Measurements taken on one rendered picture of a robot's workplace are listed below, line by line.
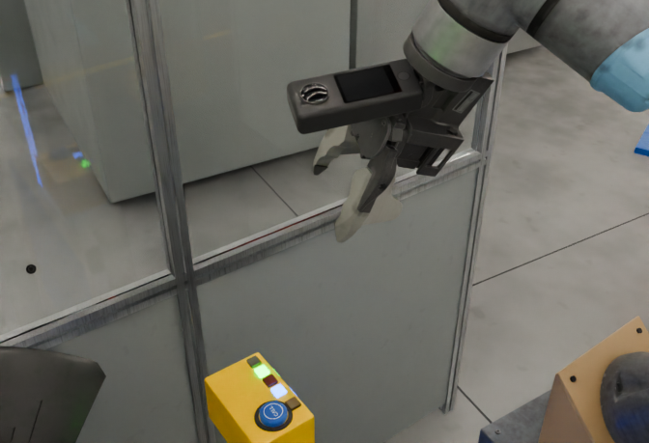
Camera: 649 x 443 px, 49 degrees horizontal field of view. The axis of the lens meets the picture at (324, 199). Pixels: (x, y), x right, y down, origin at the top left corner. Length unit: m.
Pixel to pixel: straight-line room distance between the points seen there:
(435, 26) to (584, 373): 0.61
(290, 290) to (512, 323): 1.39
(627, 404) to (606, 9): 0.62
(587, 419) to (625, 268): 2.25
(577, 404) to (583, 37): 0.60
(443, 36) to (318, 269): 1.12
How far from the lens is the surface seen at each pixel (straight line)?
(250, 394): 1.11
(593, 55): 0.57
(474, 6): 0.59
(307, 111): 0.61
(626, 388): 1.07
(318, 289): 1.69
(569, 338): 2.86
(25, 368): 0.71
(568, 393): 1.04
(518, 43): 5.16
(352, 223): 0.68
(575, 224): 3.48
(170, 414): 1.68
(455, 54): 0.60
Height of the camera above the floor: 1.90
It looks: 33 degrees down
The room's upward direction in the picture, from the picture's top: straight up
